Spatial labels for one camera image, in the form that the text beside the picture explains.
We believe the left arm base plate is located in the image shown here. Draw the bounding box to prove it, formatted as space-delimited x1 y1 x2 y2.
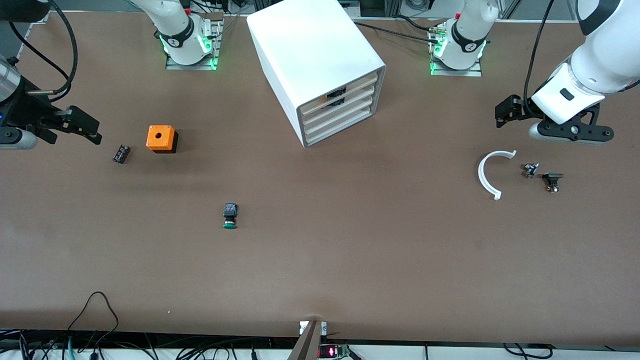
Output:
429 25 483 77

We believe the orange box with hole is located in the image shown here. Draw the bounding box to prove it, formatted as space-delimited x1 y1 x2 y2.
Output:
146 125 179 154

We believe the red lit device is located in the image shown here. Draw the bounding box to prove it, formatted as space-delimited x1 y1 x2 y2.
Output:
319 344 352 360

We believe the black cable behind cabinet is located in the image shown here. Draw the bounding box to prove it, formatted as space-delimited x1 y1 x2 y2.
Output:
352 21 443 46

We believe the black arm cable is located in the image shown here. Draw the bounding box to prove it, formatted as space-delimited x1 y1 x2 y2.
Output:
522 0 556 117
7 0 79 103

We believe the green push button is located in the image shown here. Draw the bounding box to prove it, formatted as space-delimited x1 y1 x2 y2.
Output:
222 202 239 230

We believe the small black part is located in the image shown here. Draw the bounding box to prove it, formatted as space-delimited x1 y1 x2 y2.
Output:
542 172 564 194

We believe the brown post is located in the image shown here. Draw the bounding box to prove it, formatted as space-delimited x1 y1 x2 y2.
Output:
287 320 323 360

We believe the black looped cable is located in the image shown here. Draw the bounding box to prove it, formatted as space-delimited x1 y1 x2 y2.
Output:
67 291 120 335

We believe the white curved plastic arc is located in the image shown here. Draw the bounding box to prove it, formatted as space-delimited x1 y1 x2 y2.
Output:
478 150 517 201

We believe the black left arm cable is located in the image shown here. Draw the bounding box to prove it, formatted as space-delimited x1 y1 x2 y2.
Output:
522 0 556 117

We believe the small blue black component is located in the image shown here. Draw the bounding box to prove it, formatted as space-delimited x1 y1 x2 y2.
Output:
325 86 347 107

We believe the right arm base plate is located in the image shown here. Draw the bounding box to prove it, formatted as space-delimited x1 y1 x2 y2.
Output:
165 19 223 71

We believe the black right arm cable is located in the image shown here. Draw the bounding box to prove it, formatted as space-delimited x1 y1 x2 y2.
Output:
7 0 79 103

